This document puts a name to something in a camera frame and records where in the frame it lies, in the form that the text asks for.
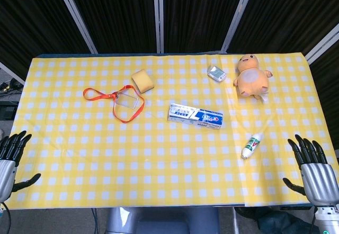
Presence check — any orange lanyard with clear badge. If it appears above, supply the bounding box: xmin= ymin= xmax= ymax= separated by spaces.
xmin=83 ymin=85 xmax=146 ymax=124

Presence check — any orange plush toy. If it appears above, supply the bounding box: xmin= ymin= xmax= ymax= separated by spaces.
xmin=233 ymin=54 xmax=274 ymax=103

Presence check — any small white green tube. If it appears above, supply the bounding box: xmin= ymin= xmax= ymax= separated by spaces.
xmin=241 ymin=132 xmax=264 ymax=160

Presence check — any grey robot torso base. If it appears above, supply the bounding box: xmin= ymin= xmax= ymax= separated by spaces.
xmin=105 ymin=206 xmax=235 ymax=234

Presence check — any yellow white checkered tablecloth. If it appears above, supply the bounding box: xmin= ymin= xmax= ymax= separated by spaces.
xmin=5 ymin=52 xmax=339 ymax=209

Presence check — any white blue toothpaste box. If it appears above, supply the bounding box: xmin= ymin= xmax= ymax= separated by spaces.
xmin=167 ymin=103 xmax=224 ymax=131

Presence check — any silver foil packet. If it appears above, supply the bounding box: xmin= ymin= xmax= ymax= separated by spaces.
xmin=207 ymin=65 xmax=227 ymax=82

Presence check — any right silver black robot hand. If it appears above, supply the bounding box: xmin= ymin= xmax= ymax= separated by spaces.
xmin=282 ymin=134 xmax=339 ymax=208

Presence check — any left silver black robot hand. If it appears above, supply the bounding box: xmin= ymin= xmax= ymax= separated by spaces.
xmin=0 ymin=130 xmax=42 ymax=203

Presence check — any yellow sponge block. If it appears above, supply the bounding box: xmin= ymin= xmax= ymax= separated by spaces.
xmin=131 ymin=69 xmax=155 ymax=94

